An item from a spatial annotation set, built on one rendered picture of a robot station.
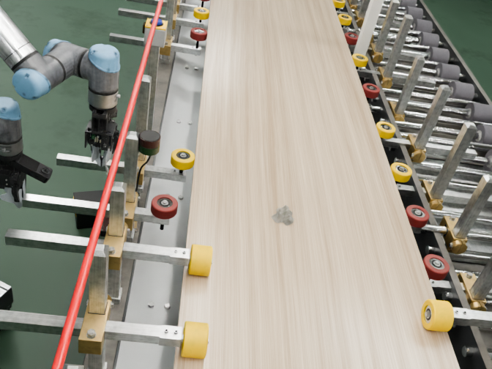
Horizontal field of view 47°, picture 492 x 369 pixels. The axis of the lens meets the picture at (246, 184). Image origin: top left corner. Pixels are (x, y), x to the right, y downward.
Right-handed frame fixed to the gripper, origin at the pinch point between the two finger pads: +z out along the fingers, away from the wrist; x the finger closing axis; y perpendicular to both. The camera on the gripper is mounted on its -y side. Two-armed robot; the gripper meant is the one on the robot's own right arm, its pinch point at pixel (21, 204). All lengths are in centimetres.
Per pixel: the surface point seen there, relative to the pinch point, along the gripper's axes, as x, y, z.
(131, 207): 0.1, -32.4, -4.3
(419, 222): -7, -125, -7
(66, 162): -23.5, -7.8, 0.4
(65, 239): 25.2, -19.0, -13.3
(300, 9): -175, -100, -7
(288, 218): 1, -80, -9
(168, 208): 2.4, -43.3, -7.9
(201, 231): 10, -54, -7
